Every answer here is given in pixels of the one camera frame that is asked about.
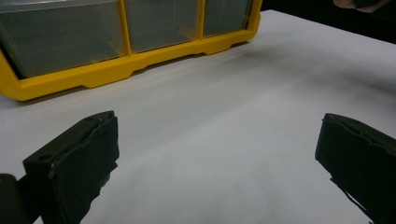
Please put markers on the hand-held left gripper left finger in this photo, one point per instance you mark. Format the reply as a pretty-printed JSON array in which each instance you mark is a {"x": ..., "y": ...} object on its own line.
[{"x": 77, "y": 161}]

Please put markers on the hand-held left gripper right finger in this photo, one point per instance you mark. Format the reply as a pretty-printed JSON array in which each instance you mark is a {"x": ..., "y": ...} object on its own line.
[{"x": 364, "y": 155}]

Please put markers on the yellow black drawer organizer cabinet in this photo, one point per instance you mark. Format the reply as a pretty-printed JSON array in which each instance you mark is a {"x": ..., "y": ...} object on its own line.
[{"x": 109, "y": 71}]

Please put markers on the clear plastic drawer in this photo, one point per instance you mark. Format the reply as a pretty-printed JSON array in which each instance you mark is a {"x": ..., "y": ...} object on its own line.
[
  {"x": 227, "y": 17},
  {"x": 162, "y": 23}
]

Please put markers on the white table mat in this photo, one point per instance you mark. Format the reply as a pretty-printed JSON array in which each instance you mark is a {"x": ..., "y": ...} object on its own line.
[{"x": 218, "y": 124}]

